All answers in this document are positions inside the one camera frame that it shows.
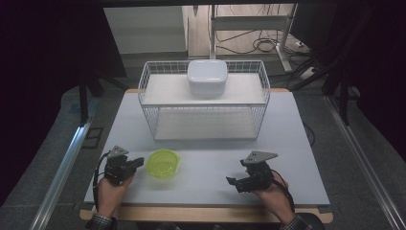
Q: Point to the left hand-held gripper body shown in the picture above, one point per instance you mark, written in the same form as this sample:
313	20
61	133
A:
116	167

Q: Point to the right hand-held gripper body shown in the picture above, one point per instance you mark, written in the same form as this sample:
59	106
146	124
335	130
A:
260	175

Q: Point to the yellow-green plastic bowl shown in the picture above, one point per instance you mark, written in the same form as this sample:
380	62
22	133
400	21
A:
162	163

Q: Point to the white lidded container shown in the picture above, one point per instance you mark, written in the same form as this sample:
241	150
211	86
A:
207	75

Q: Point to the person's right hand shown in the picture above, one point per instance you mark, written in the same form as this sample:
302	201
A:
277	198

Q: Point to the person's left hand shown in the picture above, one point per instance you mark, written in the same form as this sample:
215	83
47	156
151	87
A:
110	198

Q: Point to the black metal stand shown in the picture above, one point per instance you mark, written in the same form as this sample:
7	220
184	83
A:
83	96
343	96

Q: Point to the white power strip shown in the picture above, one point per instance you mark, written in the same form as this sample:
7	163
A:
309	73

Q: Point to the white panel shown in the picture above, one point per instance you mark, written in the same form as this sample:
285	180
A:
145	30

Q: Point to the black floor frame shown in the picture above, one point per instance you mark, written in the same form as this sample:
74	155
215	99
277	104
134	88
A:
92	138

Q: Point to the metal floor rail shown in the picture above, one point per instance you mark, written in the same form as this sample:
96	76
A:
364	159
62	172

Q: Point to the white desk frame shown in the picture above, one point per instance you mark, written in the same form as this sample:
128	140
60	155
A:
249	23

